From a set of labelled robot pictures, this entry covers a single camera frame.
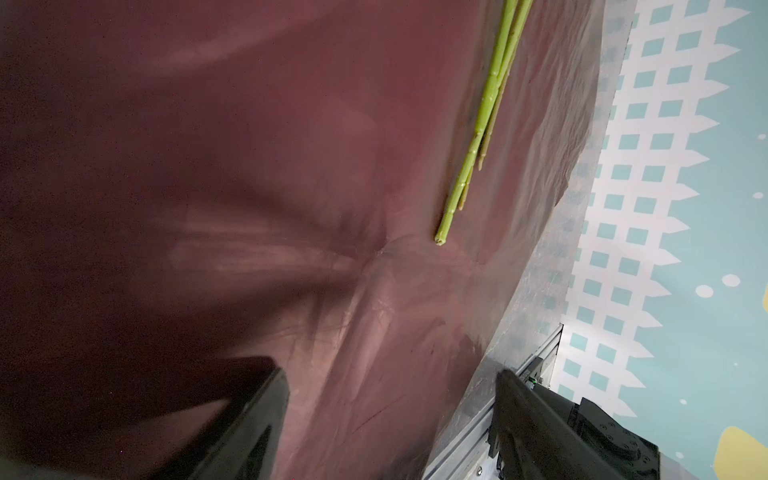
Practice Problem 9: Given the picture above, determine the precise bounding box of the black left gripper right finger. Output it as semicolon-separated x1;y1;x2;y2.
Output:
489;369;621;479

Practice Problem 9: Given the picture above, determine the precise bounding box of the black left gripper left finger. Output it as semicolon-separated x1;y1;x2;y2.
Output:
143;358;290;479

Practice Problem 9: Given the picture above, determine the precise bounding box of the dark red wrapping paper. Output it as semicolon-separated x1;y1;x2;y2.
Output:
1;1;606;479

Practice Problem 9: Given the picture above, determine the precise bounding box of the light blue fake flower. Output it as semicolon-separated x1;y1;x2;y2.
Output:
457;0;535;211

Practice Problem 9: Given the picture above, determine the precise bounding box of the pink orange fake rose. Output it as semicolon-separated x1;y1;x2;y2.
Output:
434;0;518;246

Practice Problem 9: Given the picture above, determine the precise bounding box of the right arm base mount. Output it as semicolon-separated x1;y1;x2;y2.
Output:
533;385;661;479

